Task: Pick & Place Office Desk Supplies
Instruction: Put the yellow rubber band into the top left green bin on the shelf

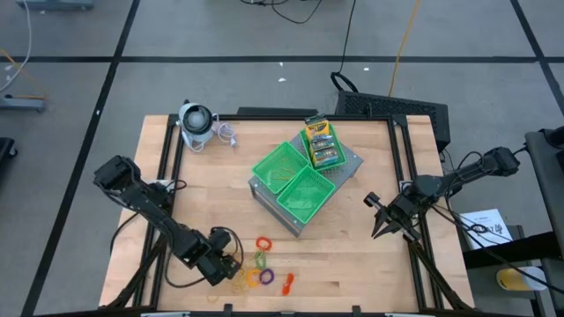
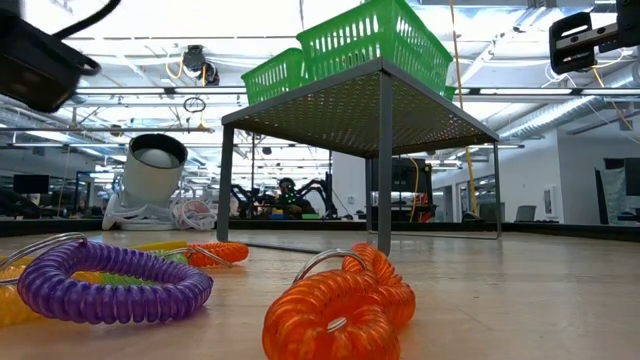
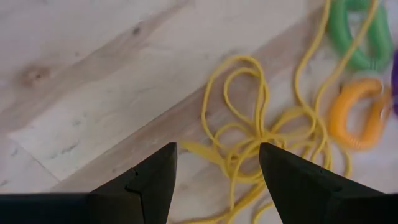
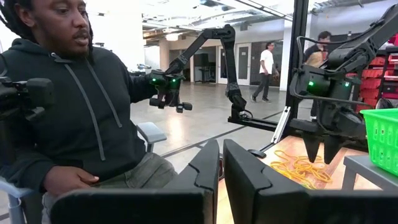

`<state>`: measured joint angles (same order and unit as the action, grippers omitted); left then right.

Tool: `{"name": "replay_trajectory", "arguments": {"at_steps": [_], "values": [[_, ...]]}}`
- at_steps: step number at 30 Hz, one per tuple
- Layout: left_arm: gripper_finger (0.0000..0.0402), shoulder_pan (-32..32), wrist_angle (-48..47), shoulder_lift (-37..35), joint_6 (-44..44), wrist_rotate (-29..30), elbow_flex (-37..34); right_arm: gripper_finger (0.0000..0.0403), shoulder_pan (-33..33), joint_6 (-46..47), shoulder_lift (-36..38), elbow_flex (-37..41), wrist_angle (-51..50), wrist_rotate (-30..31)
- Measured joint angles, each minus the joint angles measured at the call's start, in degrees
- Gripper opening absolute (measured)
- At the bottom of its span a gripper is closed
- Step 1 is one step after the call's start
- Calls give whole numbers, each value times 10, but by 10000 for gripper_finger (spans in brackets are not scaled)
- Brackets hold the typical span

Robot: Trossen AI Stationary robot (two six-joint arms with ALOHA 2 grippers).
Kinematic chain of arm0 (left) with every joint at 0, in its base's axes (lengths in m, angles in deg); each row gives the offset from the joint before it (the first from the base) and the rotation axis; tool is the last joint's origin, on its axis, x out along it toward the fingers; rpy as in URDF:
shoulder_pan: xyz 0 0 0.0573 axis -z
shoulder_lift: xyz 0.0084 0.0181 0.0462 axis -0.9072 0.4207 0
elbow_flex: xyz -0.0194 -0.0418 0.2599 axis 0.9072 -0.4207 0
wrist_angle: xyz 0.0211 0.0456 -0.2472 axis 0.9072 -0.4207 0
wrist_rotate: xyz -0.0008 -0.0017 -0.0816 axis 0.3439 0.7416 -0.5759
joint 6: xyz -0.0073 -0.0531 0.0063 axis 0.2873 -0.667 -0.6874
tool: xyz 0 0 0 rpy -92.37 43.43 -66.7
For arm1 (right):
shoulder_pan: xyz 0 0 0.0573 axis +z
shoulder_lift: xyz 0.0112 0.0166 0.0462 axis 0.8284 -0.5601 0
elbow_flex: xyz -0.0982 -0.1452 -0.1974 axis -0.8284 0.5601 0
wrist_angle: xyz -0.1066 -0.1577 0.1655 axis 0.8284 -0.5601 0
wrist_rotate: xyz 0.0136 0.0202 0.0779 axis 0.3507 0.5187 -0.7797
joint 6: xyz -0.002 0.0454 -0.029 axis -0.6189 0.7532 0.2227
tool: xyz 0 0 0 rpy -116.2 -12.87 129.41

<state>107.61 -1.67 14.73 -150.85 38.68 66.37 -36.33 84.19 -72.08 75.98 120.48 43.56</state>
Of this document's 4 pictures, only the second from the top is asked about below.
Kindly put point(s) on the seated person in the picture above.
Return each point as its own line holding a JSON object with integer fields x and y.
{"x": 292, "y": 205}

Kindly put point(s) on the black aluminium extrusion frame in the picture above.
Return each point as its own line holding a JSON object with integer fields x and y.
{"x": 75, "y": 226}

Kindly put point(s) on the black overhead camera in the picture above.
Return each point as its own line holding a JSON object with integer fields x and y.
{"x": 194, "y": 57}

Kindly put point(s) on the black monitor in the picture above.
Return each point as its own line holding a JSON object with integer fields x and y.
{"x": 31, "y": 184}

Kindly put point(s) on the black background robot arm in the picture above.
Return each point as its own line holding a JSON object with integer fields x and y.
{"x": 325, "y": 192}
{"x": 245, "y": 195}

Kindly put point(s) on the grey perforated metal shelf riser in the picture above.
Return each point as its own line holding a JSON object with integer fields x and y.
{"x": 350, "y": 115}

